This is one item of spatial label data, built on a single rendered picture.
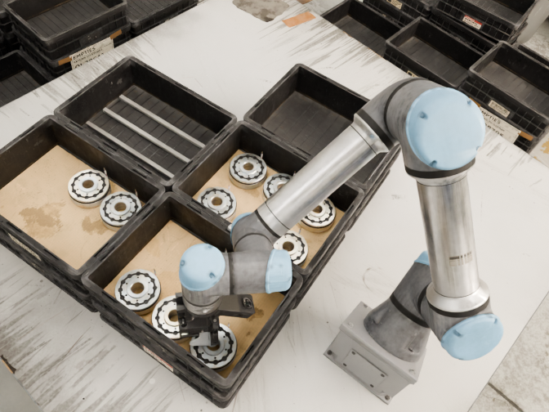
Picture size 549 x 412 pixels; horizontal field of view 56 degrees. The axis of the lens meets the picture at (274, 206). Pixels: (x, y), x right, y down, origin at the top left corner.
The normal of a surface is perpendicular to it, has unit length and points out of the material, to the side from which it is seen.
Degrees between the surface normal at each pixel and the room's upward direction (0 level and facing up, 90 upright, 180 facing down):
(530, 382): 0
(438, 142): 49
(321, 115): 0
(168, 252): 0
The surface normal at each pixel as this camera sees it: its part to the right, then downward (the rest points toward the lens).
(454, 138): 0.12, 0.28
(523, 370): 0.11, -0.55
